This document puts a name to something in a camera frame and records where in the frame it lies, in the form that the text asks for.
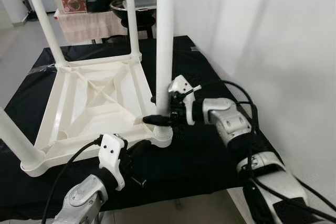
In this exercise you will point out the white plastic children table top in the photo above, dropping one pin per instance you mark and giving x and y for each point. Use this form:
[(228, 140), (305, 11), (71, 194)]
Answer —
[(89, 98)]

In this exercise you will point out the black tablecloth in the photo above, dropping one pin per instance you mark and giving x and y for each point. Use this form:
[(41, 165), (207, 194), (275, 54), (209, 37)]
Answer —
[(199, 156)]

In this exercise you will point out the grey metal table leg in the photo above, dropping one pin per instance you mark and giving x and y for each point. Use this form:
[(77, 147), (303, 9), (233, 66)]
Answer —
[(178, 202)]

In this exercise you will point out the clear tape patch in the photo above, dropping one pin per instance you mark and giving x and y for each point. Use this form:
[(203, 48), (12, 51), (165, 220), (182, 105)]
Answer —
[(195, 50), (42, 68)]

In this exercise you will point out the black wok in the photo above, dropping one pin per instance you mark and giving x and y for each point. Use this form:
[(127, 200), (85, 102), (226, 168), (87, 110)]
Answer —
[(144, 17)]

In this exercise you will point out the beige cloth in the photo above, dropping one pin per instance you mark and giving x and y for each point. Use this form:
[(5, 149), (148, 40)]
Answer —
[(89, 27)]

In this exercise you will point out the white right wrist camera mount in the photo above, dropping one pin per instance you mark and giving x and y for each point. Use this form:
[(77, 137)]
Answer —
[(181, 87)]

